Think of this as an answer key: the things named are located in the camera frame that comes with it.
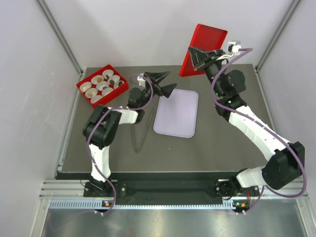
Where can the grey slotted cable duct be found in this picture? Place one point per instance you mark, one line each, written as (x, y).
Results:
(104, 205)

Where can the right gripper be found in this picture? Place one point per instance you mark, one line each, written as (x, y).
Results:
(198, 57)

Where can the red chocolate box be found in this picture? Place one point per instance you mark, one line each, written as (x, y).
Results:
(114, 94)

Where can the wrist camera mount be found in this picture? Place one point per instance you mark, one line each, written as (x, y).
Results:
(232, 50)
(141, 80)

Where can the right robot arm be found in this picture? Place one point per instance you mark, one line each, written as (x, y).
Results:
(285, 160)

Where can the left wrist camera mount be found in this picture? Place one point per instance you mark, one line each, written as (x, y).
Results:
(141, 80)

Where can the red box lid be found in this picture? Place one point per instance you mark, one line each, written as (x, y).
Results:
(206, 38)

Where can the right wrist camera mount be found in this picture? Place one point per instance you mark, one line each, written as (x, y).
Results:
(232, 50)

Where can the aluminium frame rail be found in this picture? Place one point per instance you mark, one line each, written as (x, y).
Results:
(58, 33)

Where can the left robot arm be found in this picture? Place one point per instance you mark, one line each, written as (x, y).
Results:
(102, 125)

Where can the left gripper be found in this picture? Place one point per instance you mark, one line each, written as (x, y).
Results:
(156, 78)

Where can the metal serving tongs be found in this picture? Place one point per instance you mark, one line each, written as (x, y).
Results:
(138, 145)

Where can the lavender plastic tray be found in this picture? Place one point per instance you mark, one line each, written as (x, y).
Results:
(176, 116)

